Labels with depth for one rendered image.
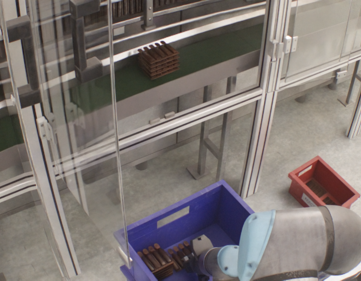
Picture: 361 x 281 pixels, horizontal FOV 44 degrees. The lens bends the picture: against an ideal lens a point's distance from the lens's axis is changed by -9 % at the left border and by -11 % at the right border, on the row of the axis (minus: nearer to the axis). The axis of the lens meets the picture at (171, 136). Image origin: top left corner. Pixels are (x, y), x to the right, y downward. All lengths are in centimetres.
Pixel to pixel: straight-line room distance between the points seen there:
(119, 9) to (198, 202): 65
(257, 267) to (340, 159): 171
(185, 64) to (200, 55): 7
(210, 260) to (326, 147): 125
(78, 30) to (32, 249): 138
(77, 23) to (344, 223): 52
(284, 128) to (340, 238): 174
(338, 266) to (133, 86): 95
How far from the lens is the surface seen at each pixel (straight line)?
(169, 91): 153
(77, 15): 68
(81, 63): 73
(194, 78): 156
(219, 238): 169
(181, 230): 162
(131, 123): 190
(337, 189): 216
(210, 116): 159
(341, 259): 79
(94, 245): 194
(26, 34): 66
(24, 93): 71
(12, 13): 107
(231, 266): 128
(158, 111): 193
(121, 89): 150
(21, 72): 116
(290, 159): 231
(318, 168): 220
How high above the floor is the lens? 160
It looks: 43 degrees down
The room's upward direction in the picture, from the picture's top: 1 degrees clockwise
